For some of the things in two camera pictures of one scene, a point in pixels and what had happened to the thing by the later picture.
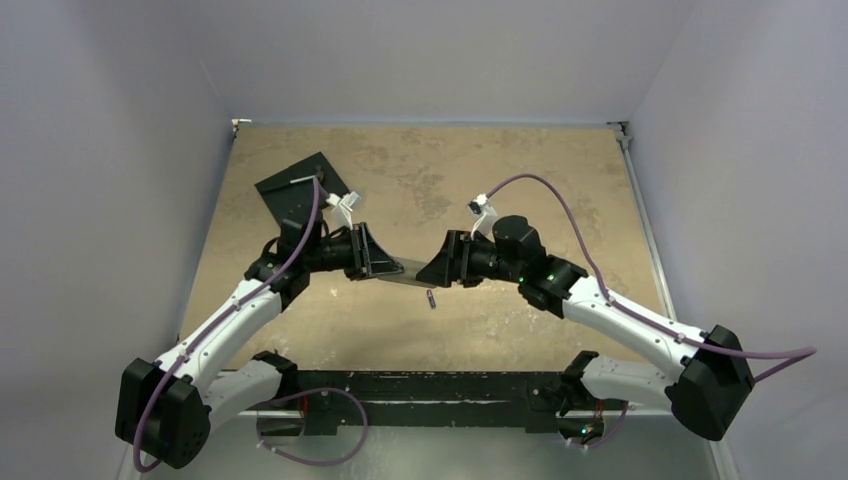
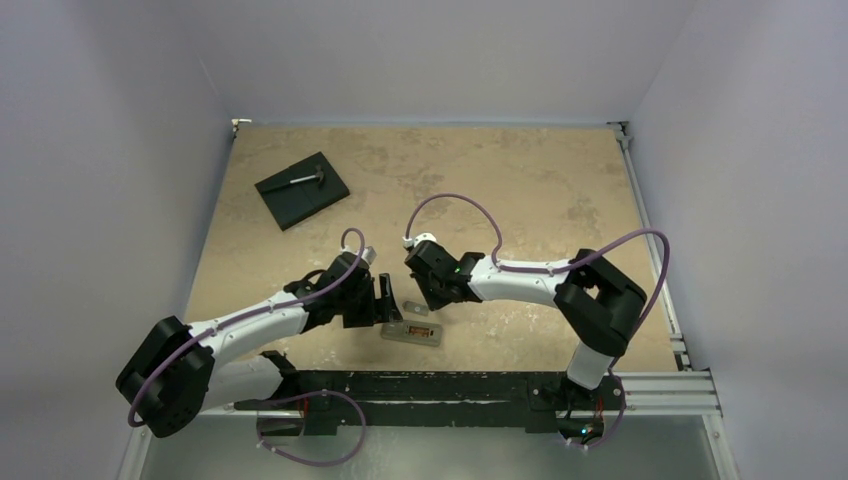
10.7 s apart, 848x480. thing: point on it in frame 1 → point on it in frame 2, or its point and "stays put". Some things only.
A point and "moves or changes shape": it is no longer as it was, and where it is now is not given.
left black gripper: [367, 257] → [377, 309]
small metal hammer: [318, 174] stays put
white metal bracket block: [481, 208] → [409, 242]
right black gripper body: [457, 258] → [421, 278]
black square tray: [294, 202] stays put
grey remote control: [409, 273] moves or changes shape
